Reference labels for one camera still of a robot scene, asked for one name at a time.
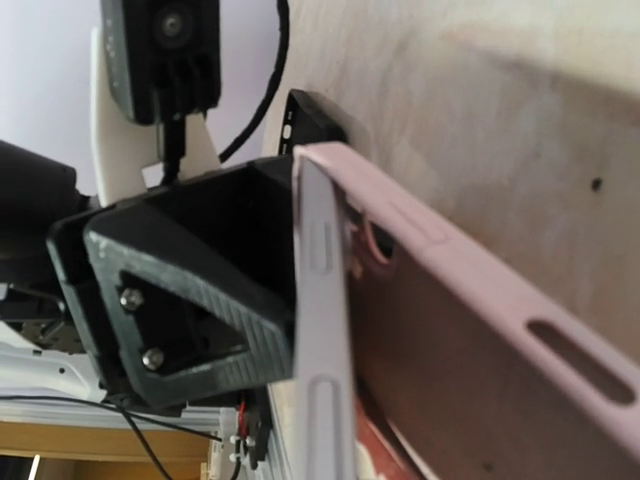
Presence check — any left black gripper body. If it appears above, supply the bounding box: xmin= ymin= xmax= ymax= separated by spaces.
xmin=46 ymin=199 xmax=185 ymax=415

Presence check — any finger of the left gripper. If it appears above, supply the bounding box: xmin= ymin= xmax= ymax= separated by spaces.
xmin=84 ymin=155 xmax=296 ymax=408

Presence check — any black phone silver edge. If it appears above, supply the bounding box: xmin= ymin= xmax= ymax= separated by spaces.
xmin=292 ymin=149 xmax=357 ymax=479

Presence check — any black phone case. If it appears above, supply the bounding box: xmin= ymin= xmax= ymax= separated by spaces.
xmin=278 ymin=89 xmax=348 ymax=155

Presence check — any pink clear phone case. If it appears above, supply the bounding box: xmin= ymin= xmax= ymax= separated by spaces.
xmin=294 ymin=142 xmax=640 ymax=480

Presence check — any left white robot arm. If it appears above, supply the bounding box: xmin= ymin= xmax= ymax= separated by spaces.
xmin=1 ymin=143 xmax=296 ymax=415

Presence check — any front aluminium rail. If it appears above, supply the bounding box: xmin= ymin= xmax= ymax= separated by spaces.
xmin=1 ymin=395 xmax=291 ymax=480

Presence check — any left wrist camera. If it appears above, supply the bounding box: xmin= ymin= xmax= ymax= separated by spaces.
xmin=90 ymin=1 xmax=222 ymax=206

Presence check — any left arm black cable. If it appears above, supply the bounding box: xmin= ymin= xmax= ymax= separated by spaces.
xmin=217 ymin=0 xmax=294 ymax=164

